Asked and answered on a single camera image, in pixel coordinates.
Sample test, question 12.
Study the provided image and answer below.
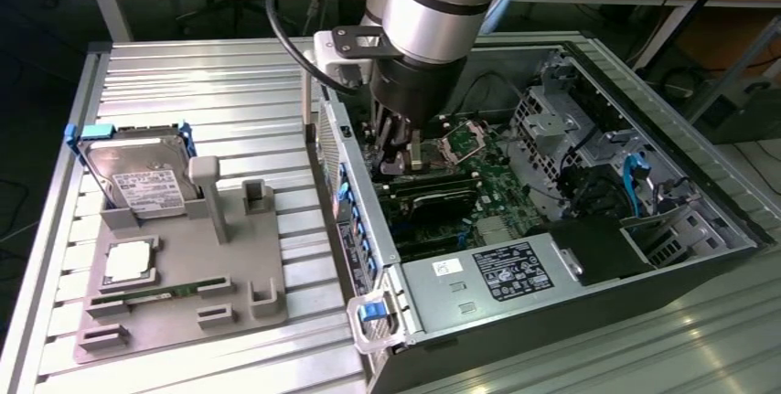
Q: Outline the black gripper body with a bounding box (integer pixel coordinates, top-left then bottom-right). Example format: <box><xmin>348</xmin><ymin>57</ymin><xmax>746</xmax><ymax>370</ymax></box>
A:
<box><xmin>368</xmin><ymin>56</ymin><xmax>470</xmax><ymax>129</ymax></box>

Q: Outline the graphics card with metal bracket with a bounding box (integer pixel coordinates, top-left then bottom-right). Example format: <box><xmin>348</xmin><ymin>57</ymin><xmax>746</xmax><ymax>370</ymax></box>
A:
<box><xmin>364</xmin><ymin>183</ymin><xmax>480</xmax><ymax>230</ymax></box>

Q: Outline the CPU socket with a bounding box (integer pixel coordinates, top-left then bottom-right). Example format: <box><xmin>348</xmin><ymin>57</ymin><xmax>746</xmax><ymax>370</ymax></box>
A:
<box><xmin>419</xmin><ymin>142</ymin><xmax>450</xmax><ymax>176</ymax></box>

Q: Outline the open metal socket cover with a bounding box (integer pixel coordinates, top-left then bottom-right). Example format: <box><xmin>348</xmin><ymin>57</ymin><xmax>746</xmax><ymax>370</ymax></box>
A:
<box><xmin>438</xmin><ymin>119</ymin><xmax>492</xmax><ymax>160</ymax></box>

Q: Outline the black RAM stick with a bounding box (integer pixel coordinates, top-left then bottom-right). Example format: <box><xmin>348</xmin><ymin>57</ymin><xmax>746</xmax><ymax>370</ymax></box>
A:
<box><xmin>387</xmin><ymin>173</ymin><xmax>483</xmax><ymax>198</ymax></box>

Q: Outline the green motherboard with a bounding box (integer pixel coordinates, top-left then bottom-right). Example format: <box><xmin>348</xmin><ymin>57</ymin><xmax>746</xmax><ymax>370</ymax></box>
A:
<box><xmin>359</xmin><ymin>112</ymin><xmax>550</xmax><ymax>261</ymax></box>

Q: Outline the black expansion slot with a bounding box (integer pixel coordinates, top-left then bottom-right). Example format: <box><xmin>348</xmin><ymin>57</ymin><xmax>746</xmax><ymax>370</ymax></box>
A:
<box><xmin>395</xmin><ymin>233</ymin><xmax>468</xmax><ymax>253</ymax></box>

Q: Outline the silver chipset heatsink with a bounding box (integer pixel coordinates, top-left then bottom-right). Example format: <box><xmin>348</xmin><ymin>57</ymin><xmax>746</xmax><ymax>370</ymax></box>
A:
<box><xmin>475</xmin><ymin>218</ymin><xmax>511</xmax><ymax>242</ymax></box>

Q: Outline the metal disk bay cage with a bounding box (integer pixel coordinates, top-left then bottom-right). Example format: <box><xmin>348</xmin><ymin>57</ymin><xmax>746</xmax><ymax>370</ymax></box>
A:
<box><xmin>508</xmin><ymin>46</ymin><xmax>618</xmax><ymax>171</ymax></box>

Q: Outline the silver power supply with label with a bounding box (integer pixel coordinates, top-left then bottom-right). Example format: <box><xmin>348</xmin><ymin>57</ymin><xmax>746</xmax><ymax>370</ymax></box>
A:
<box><xmin>396</xmin><ymin>231</ymin><xmax>588</xmax><ymax>335</ymax></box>

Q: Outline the black plastic shroud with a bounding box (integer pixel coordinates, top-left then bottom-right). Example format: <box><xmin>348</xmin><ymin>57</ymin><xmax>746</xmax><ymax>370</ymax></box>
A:
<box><xmin>524</xmin><ymin>218</ymin><xmax>659</xmax><ymax>286</ymax></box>

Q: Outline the hard disk in blue carrier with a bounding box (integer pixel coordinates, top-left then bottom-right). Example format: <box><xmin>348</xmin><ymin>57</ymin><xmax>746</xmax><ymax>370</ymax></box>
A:
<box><xmin>64</xmin><ymin>122</ymin><xmax>205</xmax><ymax>221</ymax></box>

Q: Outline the grey parts rack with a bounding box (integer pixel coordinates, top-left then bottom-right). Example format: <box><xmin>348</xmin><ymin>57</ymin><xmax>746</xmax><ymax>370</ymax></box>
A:
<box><xmin>72</xmin><ymin>154</ymin><xmax>288</xmax><ymax>366</ymax></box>

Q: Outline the open black PC case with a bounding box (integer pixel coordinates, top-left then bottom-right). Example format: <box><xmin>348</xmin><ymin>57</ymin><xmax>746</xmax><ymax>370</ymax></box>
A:
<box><xmin>303</xmin><ymin>39</ymin><xmax>781</xmax><ymax>394</ymax></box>

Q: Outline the silver CPU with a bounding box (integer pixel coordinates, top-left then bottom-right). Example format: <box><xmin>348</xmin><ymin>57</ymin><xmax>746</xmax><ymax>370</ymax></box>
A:
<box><xmin>101</xmin><ymin>242</ymin><xmax>157</xmax><ymax>283</ymax></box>

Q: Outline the black tripod pole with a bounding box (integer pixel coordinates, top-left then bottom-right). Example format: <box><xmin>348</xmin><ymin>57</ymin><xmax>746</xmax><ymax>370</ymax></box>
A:
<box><xmin>631</xmin><ymin>0</ymin><xmax>749</xmax><ymax>70</ymax></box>

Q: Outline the green RAM stick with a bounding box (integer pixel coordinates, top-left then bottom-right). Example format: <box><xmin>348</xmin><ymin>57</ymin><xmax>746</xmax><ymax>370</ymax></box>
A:
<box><xmin>96</xmin><ymin>282</ymin><xmax>203</xmax><ymax>306</ymax></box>

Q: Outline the looped black wire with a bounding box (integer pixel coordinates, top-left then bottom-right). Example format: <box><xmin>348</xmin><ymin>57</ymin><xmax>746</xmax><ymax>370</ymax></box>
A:
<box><xmin>454</xmin><ymin>71</ymin><xmax>532</xmax><ymax>117</ymax></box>

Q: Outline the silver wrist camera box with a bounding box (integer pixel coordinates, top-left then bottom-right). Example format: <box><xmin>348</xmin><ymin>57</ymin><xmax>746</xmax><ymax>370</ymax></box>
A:
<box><xmin>311</xmin><ymin>26</ymin><xmax>404</xmax><ymax>90</ymax></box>

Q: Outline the thick robot cable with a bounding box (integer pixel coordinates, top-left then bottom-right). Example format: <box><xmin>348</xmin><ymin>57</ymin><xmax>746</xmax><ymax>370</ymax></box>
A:
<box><xmin>265</xmin><ymin>0</ymin><xmax>362</xmax><ymax>96</ymax></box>

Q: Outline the black wire bundle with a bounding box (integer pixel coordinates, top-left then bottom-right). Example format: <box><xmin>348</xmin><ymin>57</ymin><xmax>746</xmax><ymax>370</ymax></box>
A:
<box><xmin>558</xmin><ymin>163</ymin><xmax>630</xmax><ymax>221</ymax></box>

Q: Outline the blue disk wire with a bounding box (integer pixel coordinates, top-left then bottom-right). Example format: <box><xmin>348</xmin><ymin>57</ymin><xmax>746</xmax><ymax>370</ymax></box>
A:
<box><xmin>621</xmin><ymin>149</ymin><xmax>651</xmax><ymax>221</ymax></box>

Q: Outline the perforated metal bracket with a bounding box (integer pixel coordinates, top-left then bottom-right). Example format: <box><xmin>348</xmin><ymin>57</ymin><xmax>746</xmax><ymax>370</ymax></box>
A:
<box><xmin>621</xmin><ymin>204</ymin><xmax>733</xmax><ymax>267</ymax></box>

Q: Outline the aluminium frame strut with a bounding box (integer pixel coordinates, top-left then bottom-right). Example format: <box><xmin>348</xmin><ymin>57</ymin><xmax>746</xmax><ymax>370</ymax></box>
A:
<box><xmin>686</xmin><ymin>14</ymin><xmax>781</xmax><ymax>125</ymax></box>

